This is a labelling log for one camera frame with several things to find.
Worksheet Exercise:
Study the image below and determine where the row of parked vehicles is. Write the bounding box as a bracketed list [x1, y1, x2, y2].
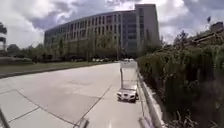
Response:
[91, 57, 135, 63]

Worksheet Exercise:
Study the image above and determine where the small white delivery robot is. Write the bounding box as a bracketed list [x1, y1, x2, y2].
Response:
[116, 60, 140, 103]

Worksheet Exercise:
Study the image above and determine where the large curved grey building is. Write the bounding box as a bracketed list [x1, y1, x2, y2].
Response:
[43, 3, 161, 61]

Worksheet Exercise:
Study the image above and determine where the pale concrete pavement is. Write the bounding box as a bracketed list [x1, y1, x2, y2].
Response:
[0, 61, 154, 128]

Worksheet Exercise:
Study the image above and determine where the row of trees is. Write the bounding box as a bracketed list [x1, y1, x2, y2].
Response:
[6, 33, 121, 63]

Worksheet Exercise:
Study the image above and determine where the pale concrete kerb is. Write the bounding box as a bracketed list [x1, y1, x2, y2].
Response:
[137, 71, 168, 128]

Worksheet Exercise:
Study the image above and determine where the robot's own part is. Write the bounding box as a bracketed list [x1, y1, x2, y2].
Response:
[78, 118, 90, 128]
[139, 116, 153, 128]

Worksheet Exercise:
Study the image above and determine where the tall green hedge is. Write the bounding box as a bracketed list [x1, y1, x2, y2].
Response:
[136, 44, 224, 128]

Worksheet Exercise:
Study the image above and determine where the grass strip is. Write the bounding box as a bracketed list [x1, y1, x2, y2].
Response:
[0, 60, 111, 76]

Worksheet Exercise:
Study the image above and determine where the low building behind hedge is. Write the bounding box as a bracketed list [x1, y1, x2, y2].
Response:
[186, 21, 224, 46]

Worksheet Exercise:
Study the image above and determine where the low clipped hedge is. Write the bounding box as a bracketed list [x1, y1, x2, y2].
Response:
[0, 56, 33, 66]

